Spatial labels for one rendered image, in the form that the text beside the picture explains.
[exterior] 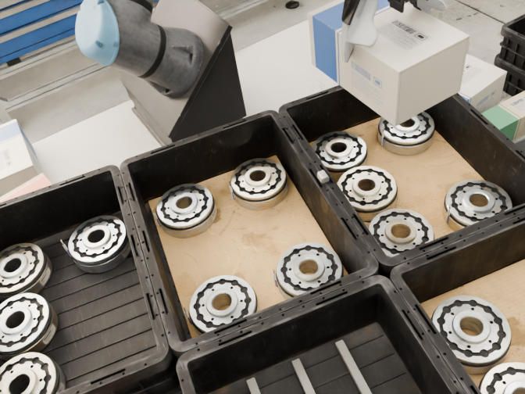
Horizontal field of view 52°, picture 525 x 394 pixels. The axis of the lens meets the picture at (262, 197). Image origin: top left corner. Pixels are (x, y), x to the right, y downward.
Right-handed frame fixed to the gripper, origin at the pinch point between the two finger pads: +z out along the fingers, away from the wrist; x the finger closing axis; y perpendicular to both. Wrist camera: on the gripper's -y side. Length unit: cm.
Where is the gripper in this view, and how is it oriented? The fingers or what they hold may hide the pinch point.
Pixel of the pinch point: (383, 40)
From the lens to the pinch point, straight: 81.7
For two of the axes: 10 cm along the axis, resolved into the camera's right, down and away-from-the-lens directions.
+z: 1.3, 6.6, 7.4
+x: 8.5, -4.6, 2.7
